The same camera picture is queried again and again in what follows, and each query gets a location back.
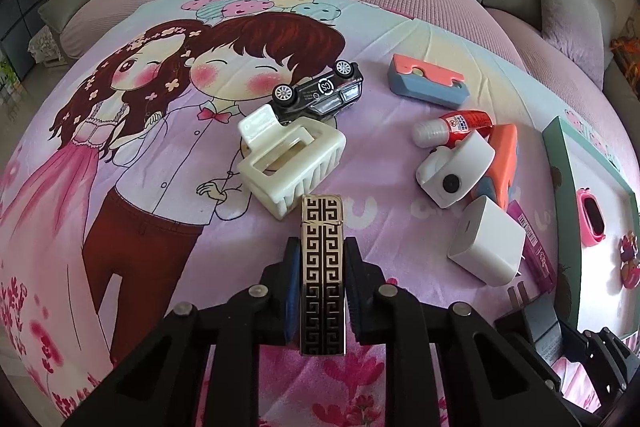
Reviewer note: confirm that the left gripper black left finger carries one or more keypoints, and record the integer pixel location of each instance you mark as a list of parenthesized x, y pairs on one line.
[(201, 366)]

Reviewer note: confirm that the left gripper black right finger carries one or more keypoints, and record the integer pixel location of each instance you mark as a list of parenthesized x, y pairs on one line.
[(445, 364)]

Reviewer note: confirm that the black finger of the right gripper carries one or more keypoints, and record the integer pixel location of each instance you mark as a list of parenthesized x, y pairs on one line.
[(542, 339)]

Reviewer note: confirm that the magenta rectangular tube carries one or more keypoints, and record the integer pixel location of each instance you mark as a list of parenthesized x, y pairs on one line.
[(536, 258)]

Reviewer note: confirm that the pink kids smartwatch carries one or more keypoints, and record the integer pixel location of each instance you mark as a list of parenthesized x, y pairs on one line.
[(590, 219)]

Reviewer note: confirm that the white cube charger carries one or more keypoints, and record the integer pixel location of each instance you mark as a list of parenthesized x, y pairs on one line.
[(488, 243)]

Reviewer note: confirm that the teal rimmed cardboard tray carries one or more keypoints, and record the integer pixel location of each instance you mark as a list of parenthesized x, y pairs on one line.
[(590, 293)]

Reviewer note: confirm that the white round camera gadget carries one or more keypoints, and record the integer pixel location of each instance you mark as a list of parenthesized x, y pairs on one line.
[(447, 175)]

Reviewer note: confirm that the gold black patterned lighter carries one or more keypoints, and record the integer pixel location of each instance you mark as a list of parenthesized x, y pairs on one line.
[(322, 303)]

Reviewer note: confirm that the cream plastic hair claw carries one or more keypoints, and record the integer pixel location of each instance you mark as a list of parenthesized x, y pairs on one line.
[(285, 163)]

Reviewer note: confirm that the black toy car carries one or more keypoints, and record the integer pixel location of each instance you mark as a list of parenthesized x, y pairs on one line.
[(321, 97)]

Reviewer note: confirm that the cartoon couple printed cloth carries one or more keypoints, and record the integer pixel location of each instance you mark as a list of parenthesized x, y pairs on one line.
[(124, 196)]

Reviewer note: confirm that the red white glue bottle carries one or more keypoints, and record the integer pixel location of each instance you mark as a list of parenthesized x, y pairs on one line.
[(448, 129)]

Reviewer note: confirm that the orange decorative object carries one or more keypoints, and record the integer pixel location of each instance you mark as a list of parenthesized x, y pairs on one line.
[(626, 51)]

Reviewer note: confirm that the purple grey cushion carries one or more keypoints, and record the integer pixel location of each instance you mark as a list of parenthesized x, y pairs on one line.
[(581, 30)]

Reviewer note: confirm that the white basket stool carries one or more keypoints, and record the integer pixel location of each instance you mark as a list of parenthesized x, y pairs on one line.
[(44, 49)]

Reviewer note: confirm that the dark blue cabinet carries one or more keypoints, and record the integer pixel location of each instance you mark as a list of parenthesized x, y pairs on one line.
[(20, 21)]

